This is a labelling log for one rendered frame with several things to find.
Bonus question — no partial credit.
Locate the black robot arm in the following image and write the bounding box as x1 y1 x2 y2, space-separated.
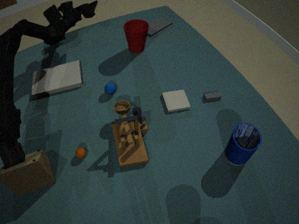
0 1 76 169

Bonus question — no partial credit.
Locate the blue ball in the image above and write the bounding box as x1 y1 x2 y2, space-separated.
104 83 117 95

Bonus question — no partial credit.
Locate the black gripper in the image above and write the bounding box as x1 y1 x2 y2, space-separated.
63 1 98 27

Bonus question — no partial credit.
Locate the blue cup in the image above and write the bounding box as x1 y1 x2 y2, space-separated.
225 123 262 166

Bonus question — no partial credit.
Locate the red cup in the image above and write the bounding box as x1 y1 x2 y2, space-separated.
124 19 149 54

